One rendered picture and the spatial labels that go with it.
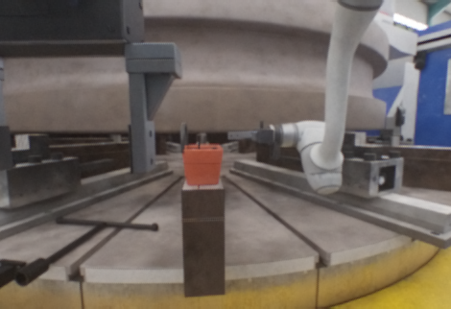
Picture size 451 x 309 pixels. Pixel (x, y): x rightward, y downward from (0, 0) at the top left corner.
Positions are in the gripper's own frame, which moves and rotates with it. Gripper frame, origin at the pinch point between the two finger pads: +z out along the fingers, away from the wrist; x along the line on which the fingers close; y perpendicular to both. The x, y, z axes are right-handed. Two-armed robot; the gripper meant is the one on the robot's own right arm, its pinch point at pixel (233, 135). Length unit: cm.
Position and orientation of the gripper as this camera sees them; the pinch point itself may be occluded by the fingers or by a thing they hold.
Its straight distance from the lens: 89.6
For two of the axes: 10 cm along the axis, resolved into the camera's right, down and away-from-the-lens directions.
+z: -10.0, 0.1, -0.9
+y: 0.0, -9.9, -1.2
